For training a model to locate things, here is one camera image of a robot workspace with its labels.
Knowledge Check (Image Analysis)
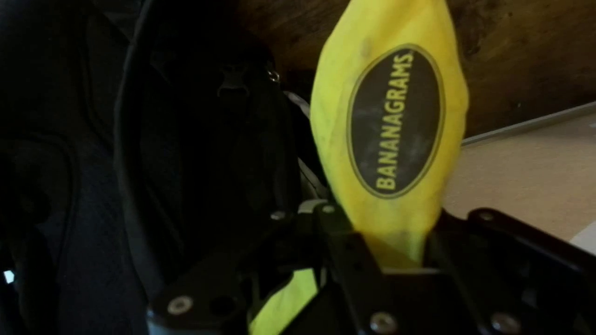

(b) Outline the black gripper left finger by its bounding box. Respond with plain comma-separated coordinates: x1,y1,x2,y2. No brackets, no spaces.
146,203,379,335

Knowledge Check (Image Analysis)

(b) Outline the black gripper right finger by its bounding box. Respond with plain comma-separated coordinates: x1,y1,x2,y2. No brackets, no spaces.
429,207,596,335

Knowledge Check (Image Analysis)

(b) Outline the yellow banana pouch toy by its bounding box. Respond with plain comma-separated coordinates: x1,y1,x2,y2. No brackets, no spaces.
247,0,470,335

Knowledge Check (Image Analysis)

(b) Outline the black backpack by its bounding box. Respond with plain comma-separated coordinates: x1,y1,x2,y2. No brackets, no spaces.
0,0,327,335

